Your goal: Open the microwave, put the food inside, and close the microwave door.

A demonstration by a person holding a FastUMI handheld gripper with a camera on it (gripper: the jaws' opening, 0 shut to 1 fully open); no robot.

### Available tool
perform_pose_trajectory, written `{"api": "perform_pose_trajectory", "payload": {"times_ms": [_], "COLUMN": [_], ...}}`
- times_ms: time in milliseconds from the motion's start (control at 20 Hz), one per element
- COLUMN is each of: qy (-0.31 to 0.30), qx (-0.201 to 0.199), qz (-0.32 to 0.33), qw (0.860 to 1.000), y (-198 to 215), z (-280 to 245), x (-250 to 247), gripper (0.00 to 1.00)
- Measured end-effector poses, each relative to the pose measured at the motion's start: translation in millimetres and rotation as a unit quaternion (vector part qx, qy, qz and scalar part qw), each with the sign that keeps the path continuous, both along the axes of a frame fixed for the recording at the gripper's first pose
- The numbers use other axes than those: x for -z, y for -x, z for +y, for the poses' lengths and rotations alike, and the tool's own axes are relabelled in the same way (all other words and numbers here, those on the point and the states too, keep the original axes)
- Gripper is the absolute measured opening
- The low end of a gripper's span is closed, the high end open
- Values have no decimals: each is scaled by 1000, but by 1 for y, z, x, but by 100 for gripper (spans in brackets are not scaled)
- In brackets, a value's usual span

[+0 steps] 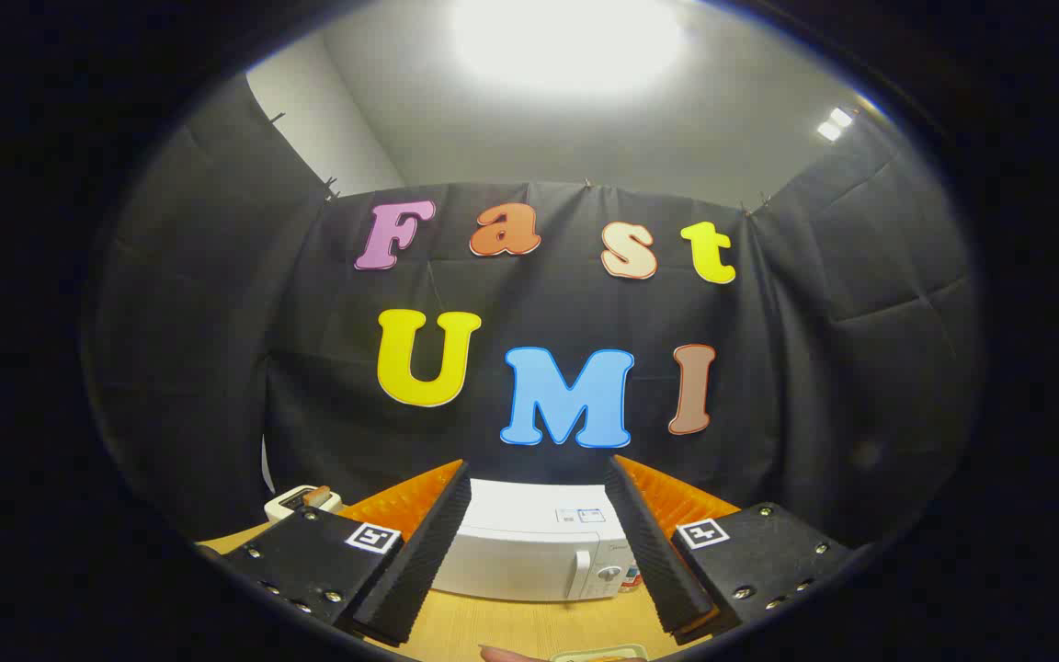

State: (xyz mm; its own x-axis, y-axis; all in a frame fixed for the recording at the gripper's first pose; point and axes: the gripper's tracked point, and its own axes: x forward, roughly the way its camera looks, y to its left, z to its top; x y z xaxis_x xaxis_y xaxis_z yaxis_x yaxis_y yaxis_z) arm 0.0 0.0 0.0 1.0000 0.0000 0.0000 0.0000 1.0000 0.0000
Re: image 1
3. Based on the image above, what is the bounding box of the white microwave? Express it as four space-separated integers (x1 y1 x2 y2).
433 478 645 603

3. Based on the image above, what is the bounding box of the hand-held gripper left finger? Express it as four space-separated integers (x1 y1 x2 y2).
203 458 473 647

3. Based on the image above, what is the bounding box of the cream toaster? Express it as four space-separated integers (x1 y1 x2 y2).
265 485 344 523

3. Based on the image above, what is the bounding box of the pale yellow food dish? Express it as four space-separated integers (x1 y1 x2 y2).
551 645 650 662

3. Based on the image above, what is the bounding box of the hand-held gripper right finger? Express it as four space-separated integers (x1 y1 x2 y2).
605 454 861 645

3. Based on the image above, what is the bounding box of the large ceiling light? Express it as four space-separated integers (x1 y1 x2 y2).
451 0 687 93

